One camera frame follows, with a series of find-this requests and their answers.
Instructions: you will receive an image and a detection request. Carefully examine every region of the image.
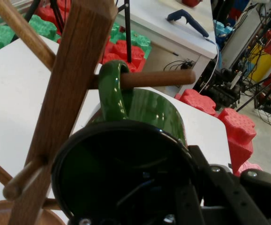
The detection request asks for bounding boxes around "blue handle tool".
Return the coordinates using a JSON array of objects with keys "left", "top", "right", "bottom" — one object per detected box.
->
[{"left": 166, "top": 9, "right": 210, "bottom": 38}]

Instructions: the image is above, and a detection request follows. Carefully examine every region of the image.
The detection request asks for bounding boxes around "green enamel mug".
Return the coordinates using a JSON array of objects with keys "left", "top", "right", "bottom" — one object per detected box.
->
[{"left": 51, "top": 60, "right": 197, "bottom": 225}]

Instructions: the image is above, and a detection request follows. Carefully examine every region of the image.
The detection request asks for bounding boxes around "red foam building block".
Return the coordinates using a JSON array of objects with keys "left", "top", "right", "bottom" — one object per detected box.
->
[{"left": 174, "top": 88, "right": 271, "bottom": 179}]

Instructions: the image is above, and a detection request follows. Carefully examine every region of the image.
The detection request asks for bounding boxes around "wooden mug tree stand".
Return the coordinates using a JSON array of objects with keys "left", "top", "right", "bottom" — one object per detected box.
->
[{"left": 0, "top": 0, "right": 197, "bottom": 225}]

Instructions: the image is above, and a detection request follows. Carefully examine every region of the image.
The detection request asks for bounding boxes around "yellow foam block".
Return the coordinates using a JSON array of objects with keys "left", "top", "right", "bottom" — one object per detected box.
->
[{"left": 247, "top": 41, "right": 271, "bottom": 83}]

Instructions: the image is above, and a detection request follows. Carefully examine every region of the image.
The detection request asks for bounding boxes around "white side table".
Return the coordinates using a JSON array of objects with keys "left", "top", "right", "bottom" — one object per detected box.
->
[{"left": 115, "top": 0, "right": 218, "bottom": 94}]

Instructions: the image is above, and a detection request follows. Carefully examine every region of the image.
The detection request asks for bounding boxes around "white hanging cable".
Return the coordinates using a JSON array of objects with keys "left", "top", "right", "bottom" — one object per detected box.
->
[{"left": 197, "top": 39, "right": 221, "bottom": 92}]

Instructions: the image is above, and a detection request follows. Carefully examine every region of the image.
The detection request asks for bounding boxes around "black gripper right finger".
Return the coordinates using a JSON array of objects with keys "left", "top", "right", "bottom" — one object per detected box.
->
[{"left": 188, "top": 144, "right": 271, "bottom": 225}]

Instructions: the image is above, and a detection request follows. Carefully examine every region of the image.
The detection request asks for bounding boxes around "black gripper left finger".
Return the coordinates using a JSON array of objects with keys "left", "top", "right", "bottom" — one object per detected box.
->
[{"left": 67, "top": 178, "right": 204, "bottom": 225}]

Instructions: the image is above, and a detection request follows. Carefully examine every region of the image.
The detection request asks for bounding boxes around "light blue foam block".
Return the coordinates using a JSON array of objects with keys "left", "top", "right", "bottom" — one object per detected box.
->
[{"left": 212, "top": 19, "right": 235, "bottom": 50}]

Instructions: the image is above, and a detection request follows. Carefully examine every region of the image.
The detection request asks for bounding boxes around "black camera tripod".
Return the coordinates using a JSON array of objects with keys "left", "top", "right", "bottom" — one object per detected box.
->
[{"left": 23, "top": 0, "right": 133, "bottom": 64}]

